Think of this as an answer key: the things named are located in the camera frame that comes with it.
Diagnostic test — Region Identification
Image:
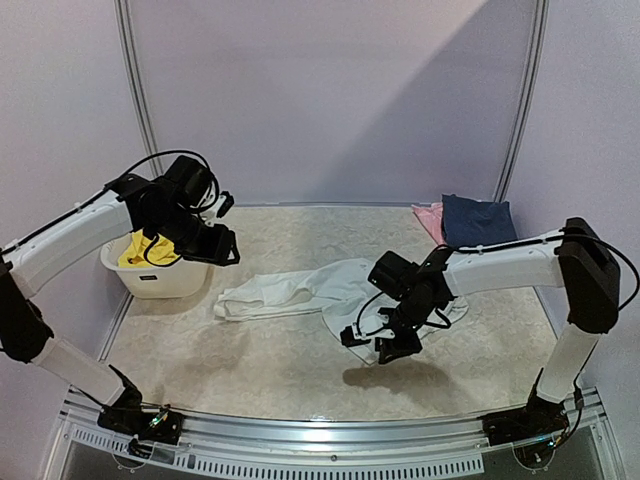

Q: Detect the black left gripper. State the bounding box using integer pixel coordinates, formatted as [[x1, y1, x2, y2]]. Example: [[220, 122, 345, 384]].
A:
[[149, 203, 241, 265]]

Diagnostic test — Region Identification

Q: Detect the white t-shirt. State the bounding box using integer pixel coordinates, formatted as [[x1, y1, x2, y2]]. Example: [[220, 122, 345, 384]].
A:
[[213, 257, 470, 366]]

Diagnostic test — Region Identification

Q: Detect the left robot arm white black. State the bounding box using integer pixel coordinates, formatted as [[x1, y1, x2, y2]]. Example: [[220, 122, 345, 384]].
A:
[[1, 149, 240, 434]]

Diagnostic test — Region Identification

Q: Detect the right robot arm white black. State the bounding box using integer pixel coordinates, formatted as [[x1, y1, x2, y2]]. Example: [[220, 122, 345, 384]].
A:
[[356, 217, 620, 436]]

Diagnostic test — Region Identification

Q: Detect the white plastic laundry basket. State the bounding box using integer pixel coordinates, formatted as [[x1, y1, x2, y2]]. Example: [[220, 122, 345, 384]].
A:
[[100, 234, 209, 299]]

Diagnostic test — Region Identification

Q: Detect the yellow garment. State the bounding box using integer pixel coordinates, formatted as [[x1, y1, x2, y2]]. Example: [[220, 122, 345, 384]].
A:
[[118, 231, 181, 268]]

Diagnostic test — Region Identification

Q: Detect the folded pink garment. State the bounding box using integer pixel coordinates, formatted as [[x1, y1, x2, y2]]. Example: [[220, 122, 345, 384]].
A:
[[412, 202, 445, 245]]

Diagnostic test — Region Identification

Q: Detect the folded navy blue garment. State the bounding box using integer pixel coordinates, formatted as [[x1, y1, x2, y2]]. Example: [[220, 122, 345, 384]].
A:
[[441, 195, 518, 247]]

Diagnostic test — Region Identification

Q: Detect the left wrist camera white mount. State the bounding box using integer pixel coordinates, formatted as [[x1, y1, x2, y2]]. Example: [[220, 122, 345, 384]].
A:
[[198, 191, 235, 225]]

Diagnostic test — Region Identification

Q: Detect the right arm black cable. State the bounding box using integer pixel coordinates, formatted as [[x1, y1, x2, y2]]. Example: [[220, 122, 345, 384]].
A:
[[439, 232, 640, 311]]

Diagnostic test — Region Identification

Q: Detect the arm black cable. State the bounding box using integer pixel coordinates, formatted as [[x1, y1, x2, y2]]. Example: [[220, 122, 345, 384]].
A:
[[102, 148, 221, 201], [439, 232, 640, 311]]

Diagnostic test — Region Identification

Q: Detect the front aluminium rail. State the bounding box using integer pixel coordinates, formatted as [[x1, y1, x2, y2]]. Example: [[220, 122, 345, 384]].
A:
[[44, 389, 624, 479]]

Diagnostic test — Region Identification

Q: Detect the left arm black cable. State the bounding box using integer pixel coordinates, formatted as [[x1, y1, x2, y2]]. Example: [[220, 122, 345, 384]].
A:
[[102, 148, 221, 201]]

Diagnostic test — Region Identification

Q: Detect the left aluminium frame post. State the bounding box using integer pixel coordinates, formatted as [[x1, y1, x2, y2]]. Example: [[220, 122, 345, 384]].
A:
[[114, 0, 158, 155]]

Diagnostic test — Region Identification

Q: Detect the aluminium frame post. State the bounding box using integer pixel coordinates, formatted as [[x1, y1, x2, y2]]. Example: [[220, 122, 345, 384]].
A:
[[114, 0, 158, 155], [493, 0, 549, 202]]

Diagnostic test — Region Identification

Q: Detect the right aluminium frame post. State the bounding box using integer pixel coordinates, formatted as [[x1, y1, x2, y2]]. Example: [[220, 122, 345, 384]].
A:
[[493, 0, 549, 202]]

